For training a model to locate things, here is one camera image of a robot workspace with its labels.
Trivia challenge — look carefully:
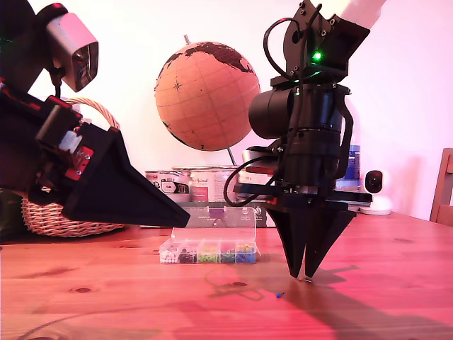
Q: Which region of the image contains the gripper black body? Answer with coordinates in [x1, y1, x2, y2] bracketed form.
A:
[233, 131, 373, 213]

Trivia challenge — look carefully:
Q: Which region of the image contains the large clear water bottle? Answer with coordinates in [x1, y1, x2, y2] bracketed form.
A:
[334, 143, 362, 194]

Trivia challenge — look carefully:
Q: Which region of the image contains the white can with black graphic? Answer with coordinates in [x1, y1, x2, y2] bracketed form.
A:
[144, 171, 192, 205]

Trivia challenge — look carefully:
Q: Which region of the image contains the white can with flag print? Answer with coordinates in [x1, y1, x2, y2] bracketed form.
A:
[235, 171, 280, 187]

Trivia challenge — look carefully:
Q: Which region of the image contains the printed cardboard can tray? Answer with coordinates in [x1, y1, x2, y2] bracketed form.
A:
[139, 200, 279, 230]

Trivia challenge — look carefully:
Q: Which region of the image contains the clear plastic pin organiser box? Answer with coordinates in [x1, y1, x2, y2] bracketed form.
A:
[159, 206, 262, 265]

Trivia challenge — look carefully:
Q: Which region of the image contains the white can with pink label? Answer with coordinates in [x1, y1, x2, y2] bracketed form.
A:
[189, 169, 239, 203]

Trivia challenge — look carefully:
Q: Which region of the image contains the cork globe on metal stand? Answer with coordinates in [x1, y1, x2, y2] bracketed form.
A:
[154, 34, 262, 171]

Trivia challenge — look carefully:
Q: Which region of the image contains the wooden chair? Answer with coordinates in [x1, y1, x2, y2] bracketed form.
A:
[429, 147, 453, 227]

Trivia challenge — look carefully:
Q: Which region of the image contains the thick black cable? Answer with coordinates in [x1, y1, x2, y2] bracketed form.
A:
[327, 101, 355, 180]

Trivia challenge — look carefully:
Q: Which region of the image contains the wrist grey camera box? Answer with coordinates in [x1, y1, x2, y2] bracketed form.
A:
[37, 2, 101, 103]
[241, 147, 284, 167]

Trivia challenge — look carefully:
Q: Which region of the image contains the small white round camera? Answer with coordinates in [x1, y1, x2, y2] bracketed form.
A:
[360, 169, 393, 216]

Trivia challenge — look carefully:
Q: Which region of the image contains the wicker basket with handle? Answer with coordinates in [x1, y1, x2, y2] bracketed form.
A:
[21, 97, 125, 238]

